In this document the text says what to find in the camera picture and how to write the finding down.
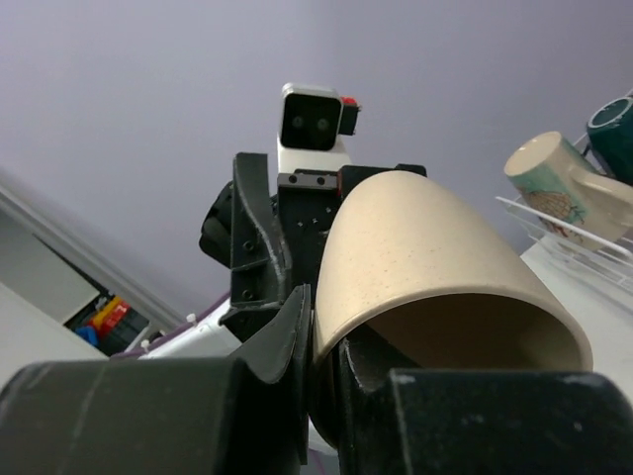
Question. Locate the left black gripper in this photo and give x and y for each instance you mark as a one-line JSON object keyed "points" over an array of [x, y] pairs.
{"points": [[271, 243]]}

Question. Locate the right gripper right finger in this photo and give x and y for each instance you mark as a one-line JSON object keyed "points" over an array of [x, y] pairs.
{"points": [[397, 418]]}

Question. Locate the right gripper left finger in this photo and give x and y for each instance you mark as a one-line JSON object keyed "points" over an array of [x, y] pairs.
{"points": [[245, 413]]}

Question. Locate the beige plastic cup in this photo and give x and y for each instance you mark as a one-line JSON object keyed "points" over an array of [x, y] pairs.
{"points": [[411, 261]]}

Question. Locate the cream painted ceramic mug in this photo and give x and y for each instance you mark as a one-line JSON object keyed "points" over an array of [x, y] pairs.
{"points": [[553, 178]]}

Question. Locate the dark green ceramic mug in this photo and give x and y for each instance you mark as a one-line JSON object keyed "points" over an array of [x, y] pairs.
{"points": [[610, 136]]}

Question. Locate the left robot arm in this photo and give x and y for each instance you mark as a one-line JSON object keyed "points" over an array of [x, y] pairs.
{"points": [[200, 336]]}

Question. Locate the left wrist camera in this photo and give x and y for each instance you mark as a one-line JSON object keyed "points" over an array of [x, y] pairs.
{"points": [[313, 122]]}

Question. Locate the white wire dish rack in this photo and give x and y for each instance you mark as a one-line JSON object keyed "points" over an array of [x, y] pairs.
{"points": [[579, 250]]}

